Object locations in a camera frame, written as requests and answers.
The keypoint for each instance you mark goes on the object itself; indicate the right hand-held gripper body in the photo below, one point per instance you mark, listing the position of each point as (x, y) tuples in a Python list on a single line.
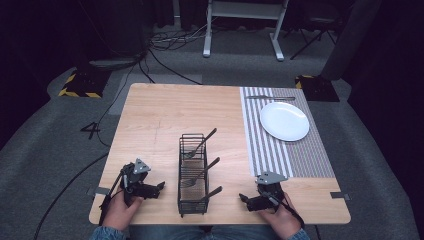
[(270, 190)]

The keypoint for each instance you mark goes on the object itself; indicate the person's left hand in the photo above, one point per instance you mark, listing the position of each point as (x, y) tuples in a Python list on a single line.
[(120, 210)]

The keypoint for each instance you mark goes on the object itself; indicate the grey striped placemat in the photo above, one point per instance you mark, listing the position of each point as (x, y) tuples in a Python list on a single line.
[(310, 156)]

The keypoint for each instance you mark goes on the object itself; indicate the grey tape piece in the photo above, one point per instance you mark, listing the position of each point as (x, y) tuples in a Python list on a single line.
[(340, 195), (102, 191)]

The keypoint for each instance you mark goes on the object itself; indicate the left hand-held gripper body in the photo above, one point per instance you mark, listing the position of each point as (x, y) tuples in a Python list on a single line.
[(135, 176)]

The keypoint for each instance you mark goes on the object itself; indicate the black fork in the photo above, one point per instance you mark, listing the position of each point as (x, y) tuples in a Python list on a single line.
[(206, 170), (204, 141)]

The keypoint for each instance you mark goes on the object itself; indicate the person's legs in jeans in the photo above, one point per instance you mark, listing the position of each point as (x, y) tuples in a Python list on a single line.
[(200, 232)]

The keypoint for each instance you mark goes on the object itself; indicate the white round plate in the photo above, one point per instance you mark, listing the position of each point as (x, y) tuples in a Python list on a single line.
[(284, 121)]

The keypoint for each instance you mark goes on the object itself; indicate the black cutlery piece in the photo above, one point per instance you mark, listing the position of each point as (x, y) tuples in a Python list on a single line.
[(212, 193)]

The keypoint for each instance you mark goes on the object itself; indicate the white desk frame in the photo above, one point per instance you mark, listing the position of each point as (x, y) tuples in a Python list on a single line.
[(246, 10)]

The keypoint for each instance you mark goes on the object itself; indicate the person's right hand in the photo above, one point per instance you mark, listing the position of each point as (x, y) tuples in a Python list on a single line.
[(283, 218)]

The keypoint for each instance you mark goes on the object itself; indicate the black tripod stand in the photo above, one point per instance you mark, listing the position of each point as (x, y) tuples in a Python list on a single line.
[(315, 33)]

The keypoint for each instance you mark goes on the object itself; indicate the grey pillar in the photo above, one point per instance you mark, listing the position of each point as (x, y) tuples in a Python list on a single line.
[(350, 40)]

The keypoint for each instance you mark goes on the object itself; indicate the black yellow striped base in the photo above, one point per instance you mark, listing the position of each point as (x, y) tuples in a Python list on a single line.
[(85, 85), (318, 88)]

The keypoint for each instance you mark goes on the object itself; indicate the black table knife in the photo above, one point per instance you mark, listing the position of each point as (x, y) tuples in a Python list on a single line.
[(270, 98)]

